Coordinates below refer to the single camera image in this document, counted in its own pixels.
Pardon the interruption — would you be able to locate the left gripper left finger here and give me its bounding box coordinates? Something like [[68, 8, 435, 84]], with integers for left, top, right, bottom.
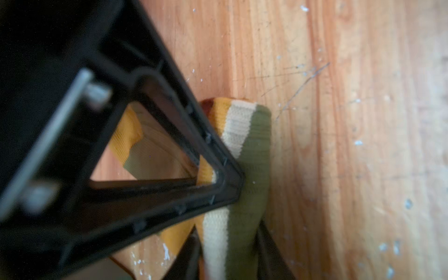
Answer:
[[162, 227, 201, 280]]

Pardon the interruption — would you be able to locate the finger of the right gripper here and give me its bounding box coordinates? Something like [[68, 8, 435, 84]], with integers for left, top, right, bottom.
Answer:
[[1, 1, 242, 280]]

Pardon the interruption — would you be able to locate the green striped sock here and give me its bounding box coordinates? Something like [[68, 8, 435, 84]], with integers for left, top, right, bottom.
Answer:
[[108, 98, 271, 280]]

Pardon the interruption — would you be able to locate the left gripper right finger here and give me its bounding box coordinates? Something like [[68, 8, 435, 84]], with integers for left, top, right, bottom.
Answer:
[[257, 221, 295, 280]]

